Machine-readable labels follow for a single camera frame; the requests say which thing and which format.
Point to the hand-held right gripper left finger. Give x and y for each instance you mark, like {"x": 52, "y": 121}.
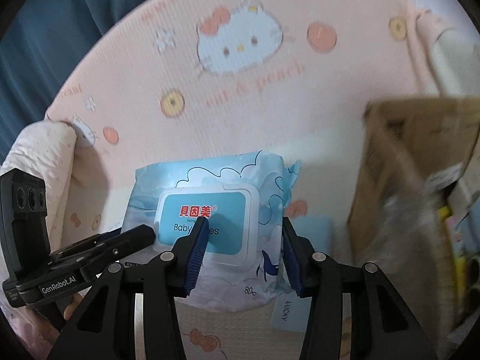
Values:
{"x": 197, "y": 258}

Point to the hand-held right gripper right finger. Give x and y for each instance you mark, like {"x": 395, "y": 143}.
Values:
{"x": 290, "y": 262}

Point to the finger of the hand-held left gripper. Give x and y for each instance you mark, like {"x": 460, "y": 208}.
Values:
{"x": 75, "y": 253}
{"x": 127, "y": 242}

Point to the light blue oblong case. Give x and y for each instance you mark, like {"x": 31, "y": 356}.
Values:
{"x": 318, "y": 240}

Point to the blue wet wipes pack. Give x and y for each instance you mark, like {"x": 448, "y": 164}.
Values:
{"x": 240, "y": 195}

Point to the brown cardboard box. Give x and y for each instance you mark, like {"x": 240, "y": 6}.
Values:
{"x": 378, "y": 180}

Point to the person's left hand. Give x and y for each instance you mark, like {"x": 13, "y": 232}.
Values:
{"x": 71, "y": 307}

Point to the clear crumpled packing tape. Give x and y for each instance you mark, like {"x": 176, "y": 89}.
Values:
{"x": 408, "y": 232}

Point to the pink cartoon printed mat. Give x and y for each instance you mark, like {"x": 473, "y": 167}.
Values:
{"x": 300, "y": 101}

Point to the pink white folded blanket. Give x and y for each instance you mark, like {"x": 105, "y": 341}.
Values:
{"x": 423, "y": 45}

